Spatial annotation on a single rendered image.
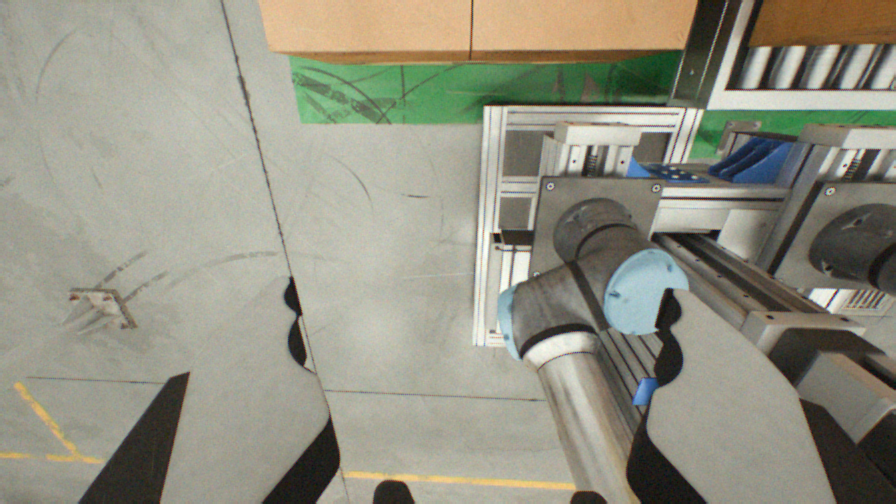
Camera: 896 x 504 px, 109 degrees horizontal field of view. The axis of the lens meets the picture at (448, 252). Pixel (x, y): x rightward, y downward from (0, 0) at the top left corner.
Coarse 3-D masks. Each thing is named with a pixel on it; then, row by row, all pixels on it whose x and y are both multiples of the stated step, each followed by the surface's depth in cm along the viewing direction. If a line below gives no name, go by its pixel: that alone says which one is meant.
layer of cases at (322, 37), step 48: (288, 0) 89; (336, 0) 88; (384, 0) 88; (432, 0) 87; (480, 0) 86; (528, 0) 86; (576, 0) 86; (624, 0) 85; (672, 0) 85; (288, 48) 94; (336, 48) 93; (384, 48) 93; (432, 48) 92; (480, 48) 92; (528, 48) 91; (576, 48) 90; (624, 48) 90; (672, 48) 89
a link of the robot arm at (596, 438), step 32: (512, 288) 52; (544, 288) 48; (576, 288) 46; (512, 320) 48; (544, 320) 45; (576, 320) 44; (512, 352) 49; (544, 352) 44; (576, 352) 43; (544, 384) 43; (576, 384) 40; (608, 384) 41; (576, 416) 38; (608, 416) 37; (576, 448) 36; (608, 448) 35; (576, 480) 36; (608, 480) 33
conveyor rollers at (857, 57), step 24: (768, 48) 88; (792, 48) 88; (816, 48) 90; (840, 48) 87; (864, 48) 87; (888, 48) 88; (744, 72) 92; (792, 72) 90; (816, 72) 90; (840, 72) 92; (888, 72) 89
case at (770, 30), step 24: (768, 0) 82; (792, 0) 76; (816, 0) 70; (840, 0) 66; (864, 0) 62; (888, 0) 58; (768, 24) 82; (792, 24) 76; (816, 24) 70; (840, 24) 66; (864, 24) 62; (888, 24) 58
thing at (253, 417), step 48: (288, 288) 10; (240, 336) 8; (288, 336) 8; (192, 384) 7; (240, 384) 7; (288, 384) 7; (192, 432) 6; (240, 432) 6; (288, 432) 6; (192, 480) 5; (240, 480) 5; (288, 480) 5
